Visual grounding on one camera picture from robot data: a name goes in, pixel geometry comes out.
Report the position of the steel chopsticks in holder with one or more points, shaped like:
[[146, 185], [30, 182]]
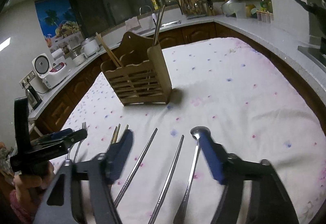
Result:
[[158, 25]]

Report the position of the gas stove top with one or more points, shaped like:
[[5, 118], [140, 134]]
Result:
[[317, 55]]

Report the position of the green yellow oil bottle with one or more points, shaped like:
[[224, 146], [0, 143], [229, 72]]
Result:
[[264, 5]]

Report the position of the dish rack with utensils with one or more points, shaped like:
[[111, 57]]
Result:
[[192, 8]]

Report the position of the white round rice cooker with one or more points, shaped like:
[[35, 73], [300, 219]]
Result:
[[90, 46]]

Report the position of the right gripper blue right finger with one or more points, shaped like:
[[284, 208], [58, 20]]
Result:
[[215, 155]]

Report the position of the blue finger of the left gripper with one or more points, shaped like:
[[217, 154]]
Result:
[[71, 139], [60, 135]]

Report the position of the black wok with handle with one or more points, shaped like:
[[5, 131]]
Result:
[[313, 8]]

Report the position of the kitchen sink faucet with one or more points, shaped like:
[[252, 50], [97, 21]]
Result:
[[145, 11]]

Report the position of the pink cloth on sink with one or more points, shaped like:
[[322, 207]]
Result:
[[132, 24]]

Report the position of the white floral tablecloth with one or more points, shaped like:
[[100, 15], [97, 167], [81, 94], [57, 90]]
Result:
[[225, 85]]

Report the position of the steel chopstick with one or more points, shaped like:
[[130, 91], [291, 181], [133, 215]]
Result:
[[167, 183], [134, 169]]

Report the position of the steel spoon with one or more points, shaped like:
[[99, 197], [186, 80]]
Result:
[[196, 133]]

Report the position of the white red rice cooker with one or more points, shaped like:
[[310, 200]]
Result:
[[50, 75]]

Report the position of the wall power socket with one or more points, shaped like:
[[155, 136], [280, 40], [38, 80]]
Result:
[[27, 79]]

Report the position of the steel fork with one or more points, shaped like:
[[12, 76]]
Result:
[[69, 152], [81, 139]]

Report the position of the steel fork right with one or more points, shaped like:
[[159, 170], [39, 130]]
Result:
[[81, 139]]

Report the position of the wooden chopstick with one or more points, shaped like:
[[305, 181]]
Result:
[[114, 140]]

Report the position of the tropical fruit poster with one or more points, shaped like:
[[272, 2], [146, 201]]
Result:
[[58, 24]]

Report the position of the wooden chopsticks in holder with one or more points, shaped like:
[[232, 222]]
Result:
[[113, 57]]

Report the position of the wooden utensil holder box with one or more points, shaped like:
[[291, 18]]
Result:
[[138, 72]]

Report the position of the translucent plastic jug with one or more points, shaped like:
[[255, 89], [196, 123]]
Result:
[[239, 9]]

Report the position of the yellow bottle on windowsill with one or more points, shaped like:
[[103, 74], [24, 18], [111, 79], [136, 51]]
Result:
[[155, 4]]

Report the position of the person's left hand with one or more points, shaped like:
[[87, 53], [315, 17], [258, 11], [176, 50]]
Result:
[[23, 183]]

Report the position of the steel electric kettle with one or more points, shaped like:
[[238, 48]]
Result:
[[33, 97]]

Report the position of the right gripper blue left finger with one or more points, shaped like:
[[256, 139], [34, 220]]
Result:
[[117, 155]]

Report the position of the steel fork left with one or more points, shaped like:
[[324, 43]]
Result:
[[69, 152]]

